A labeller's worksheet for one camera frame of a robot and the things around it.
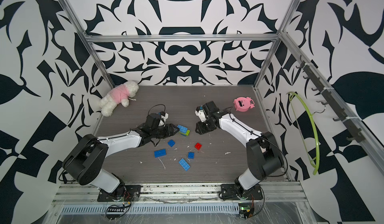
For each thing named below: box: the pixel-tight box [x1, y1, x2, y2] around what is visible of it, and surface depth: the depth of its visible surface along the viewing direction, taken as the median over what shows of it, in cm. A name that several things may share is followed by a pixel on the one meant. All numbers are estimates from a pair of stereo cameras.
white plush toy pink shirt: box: [99, 80, 139, 117], surface depth 107 cm
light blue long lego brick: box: [178, 157, 191, 172], surface depth 84 cm
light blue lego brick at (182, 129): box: [177, 124, 188, 134], surface depth 93 cm
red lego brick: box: [194, 142, 202, 151], surface depth 91 cm
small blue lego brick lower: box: [188, 151, 195, 159], surface depth 87 cm
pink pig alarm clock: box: [233, 97, 255, 112], surface depth 108 cm
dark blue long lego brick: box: [154, 148, 167, 158], surface depth 88 cm
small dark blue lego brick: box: [167, 139, 176, 148], surface depth 91 cm
